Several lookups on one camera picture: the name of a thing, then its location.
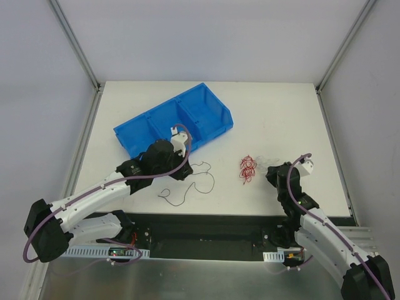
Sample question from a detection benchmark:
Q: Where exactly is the clear thin cable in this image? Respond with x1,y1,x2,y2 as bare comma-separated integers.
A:
254,154,281,171

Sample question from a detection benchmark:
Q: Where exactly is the red thin cable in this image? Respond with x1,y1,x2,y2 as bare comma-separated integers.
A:
239,153,258,186

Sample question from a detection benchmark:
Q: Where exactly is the dark thin cable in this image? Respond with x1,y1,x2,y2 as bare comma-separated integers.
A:
157,161,216,208

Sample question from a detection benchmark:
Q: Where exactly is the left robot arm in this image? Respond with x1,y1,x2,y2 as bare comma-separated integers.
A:
22,132,193,263

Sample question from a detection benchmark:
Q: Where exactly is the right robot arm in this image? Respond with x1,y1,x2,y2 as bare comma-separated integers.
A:
266,162,396,299

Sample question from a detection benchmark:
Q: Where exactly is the blue plastic divided bin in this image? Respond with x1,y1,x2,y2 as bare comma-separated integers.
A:
114,83,234,158

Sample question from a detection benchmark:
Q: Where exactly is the silver metal sheet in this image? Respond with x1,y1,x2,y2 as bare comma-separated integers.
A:
39,257,342,299

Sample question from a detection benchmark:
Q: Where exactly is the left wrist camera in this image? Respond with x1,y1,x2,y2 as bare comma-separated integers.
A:
170,127,191,158

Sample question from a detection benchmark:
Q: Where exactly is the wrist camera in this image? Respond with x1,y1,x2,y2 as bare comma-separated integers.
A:
170,127,191,158
295,157,314,177

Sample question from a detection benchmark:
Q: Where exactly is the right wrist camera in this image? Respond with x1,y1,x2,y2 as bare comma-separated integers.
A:
295,157,314,177

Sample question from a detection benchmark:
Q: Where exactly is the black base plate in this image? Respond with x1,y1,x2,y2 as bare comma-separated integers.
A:
95,212,316,263

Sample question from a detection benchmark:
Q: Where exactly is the right white cable duct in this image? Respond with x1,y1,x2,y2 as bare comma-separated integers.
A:
262,251,285,263

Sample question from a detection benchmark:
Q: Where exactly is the white cable duct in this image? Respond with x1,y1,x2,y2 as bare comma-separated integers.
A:
62,245,139,259
262,251,285,263

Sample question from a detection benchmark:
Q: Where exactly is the left white cable duct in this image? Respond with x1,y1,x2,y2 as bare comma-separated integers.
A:
62,245,139,259

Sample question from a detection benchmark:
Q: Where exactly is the left aluminium frame post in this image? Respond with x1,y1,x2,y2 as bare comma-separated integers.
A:
47,0,101,92

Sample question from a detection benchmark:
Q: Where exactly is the aluminium frame post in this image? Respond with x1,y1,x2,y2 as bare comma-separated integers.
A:
316,0,379,94
47,0,101,92

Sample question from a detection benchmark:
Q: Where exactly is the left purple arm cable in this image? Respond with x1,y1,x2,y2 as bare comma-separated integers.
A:
23,123,192,263

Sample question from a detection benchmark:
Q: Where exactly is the right aluminium frame post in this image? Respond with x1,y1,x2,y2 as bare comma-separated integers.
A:
316,0,379,94

